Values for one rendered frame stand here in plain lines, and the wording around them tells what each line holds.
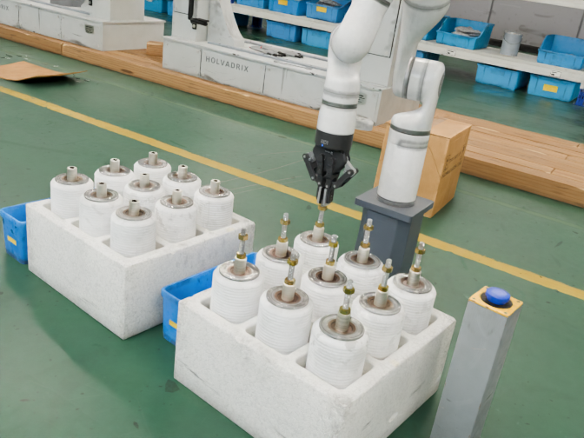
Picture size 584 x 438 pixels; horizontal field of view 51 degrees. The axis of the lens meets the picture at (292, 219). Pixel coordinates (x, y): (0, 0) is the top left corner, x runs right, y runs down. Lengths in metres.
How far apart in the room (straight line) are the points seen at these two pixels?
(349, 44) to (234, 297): 0.50
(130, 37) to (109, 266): 3.18
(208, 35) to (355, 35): 2.73
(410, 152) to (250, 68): 2.14
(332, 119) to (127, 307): 0.58
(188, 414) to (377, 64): 2.27
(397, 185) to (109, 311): 0.69
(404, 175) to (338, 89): 0.32
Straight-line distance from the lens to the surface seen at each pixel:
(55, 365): 1.33
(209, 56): 3.63
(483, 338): 1.09
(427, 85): 1.37
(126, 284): 1.32
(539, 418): 1.42
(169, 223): 1.40
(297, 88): 3.29
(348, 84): 1.18
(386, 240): 1.45
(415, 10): 1.28
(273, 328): 1.07
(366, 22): 1.16
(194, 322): 1.17
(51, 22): 4.62
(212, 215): 1.47
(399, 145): 1.40
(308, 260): 1.29
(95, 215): 1.41
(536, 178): 2.81
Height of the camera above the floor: 0.80
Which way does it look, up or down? 23 degrees down
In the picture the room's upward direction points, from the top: 8 degrees clockwise
